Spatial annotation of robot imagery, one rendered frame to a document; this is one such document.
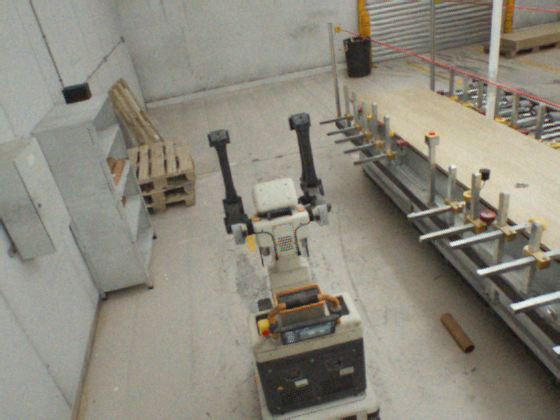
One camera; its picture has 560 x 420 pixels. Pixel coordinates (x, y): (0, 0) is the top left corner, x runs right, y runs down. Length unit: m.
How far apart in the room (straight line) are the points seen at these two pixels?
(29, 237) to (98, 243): 1.10
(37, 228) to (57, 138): 0.94
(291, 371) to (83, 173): 2.20
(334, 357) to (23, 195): 1.87
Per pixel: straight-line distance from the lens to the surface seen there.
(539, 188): 3.15
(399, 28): 10.73
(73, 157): 3.65
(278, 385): 2.39
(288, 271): 2.42
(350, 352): 2.34
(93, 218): 3.84
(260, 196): 2.21
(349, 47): 9.41
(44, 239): 2.92
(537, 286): 2.80
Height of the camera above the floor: 2.35
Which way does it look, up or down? 29 degrees down
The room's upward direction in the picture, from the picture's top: 10 degrees counter-clockwise
